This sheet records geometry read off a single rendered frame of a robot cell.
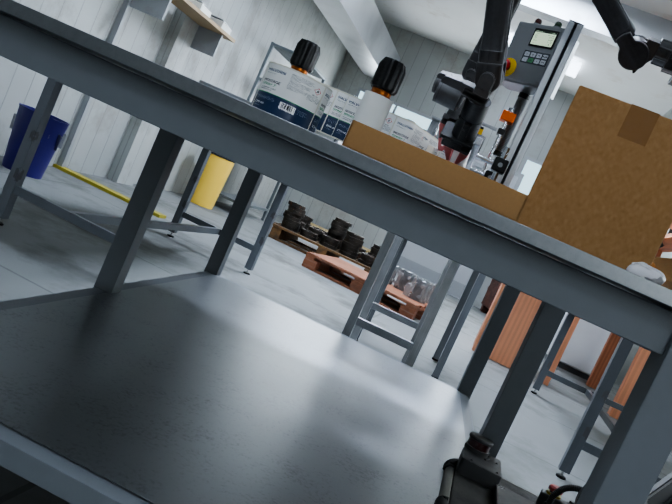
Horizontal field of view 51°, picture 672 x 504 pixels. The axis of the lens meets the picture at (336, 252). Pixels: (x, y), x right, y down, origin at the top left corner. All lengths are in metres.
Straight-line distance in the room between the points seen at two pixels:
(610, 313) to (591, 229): 0.34
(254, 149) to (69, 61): 0.31
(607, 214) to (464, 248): 0.41
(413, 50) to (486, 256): 10.88
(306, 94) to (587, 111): 0.89
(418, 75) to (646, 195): 10.44
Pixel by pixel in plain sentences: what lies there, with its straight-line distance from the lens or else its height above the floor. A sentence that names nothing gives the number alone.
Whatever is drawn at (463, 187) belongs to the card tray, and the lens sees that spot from 0.97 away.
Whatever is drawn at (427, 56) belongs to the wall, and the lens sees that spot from 11.76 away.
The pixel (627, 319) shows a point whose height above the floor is 0.77.
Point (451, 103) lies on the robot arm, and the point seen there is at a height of 1.06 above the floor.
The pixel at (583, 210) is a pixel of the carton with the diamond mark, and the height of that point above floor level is 0.92.
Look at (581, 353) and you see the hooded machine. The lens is 8.18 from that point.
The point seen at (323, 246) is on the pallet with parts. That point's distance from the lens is 7.62.
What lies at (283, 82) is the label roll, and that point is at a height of 0.98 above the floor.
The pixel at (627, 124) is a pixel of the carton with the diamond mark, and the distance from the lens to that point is 1.35.
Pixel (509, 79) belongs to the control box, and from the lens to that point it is 2.26.
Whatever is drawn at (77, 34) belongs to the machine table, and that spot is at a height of 0.82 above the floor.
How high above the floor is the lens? 0.77
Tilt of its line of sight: 5 degrees down
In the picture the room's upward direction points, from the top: 24 degrees clockwise
